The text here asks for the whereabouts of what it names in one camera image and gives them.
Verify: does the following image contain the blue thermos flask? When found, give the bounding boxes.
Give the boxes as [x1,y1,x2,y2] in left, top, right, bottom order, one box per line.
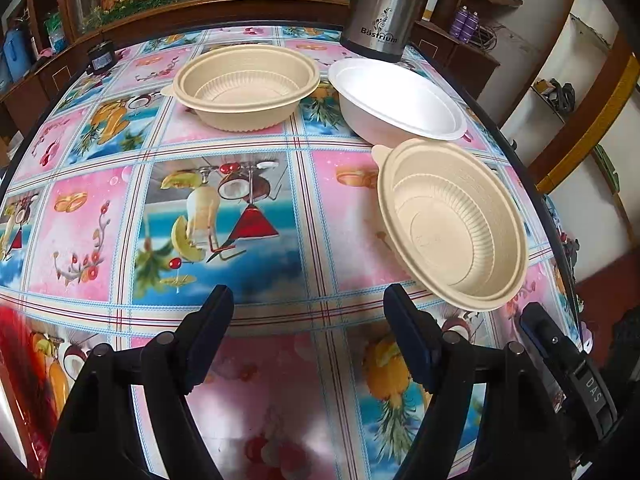
[2,27,31,81]

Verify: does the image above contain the white foam bowl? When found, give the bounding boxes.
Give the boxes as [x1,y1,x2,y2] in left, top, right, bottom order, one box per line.
[327,58,472,147]

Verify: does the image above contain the fruit printed tablecloth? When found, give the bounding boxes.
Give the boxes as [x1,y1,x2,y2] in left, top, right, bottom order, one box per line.
[0,24,596,480]

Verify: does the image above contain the large red glass dish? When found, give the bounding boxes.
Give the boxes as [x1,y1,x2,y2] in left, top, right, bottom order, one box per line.
[0,305,66,466]

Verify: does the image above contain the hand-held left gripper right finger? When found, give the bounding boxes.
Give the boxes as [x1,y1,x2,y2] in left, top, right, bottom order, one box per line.
[382,283,573,480]

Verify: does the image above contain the green label plastic bottle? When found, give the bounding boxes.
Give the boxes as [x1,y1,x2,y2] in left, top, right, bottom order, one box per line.
[44,10,68,53]

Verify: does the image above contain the dark shoes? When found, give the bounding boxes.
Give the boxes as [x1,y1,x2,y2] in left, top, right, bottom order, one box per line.
[532,78,576,113]

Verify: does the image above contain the wooden cabinet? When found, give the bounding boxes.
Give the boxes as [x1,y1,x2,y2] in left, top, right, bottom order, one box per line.
[0,0,501,136]

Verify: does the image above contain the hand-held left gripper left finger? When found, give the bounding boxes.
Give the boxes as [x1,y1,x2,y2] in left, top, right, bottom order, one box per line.
[45,284,235,480]

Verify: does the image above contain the small black jar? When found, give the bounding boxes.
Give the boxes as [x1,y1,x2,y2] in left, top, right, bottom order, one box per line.
[86,42,118,73]

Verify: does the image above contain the beige plastic bowl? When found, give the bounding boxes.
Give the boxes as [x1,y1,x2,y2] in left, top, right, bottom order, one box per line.
[372,138,530,312]
[161,44,322,133]

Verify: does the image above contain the stainless steel thermos jug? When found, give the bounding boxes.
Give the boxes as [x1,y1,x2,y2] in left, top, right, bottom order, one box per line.
[340,0,418,63]

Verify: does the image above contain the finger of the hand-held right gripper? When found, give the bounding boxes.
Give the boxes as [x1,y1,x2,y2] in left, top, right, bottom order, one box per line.
[520,302,583,371]

